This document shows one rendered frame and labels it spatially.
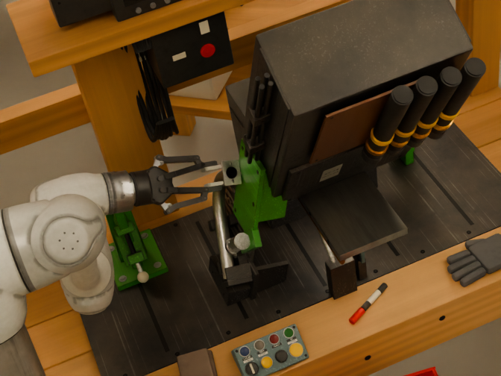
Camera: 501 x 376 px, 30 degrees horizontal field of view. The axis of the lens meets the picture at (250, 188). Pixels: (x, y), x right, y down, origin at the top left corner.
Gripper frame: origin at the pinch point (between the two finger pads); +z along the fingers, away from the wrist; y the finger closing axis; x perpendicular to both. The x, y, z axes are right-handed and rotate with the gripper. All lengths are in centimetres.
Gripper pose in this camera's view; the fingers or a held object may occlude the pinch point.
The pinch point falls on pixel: (219, 175)
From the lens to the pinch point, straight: 205.6
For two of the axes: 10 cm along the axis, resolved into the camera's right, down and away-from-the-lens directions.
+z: 9.2, -1.6, 3.5
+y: -1.9, -9.8, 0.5
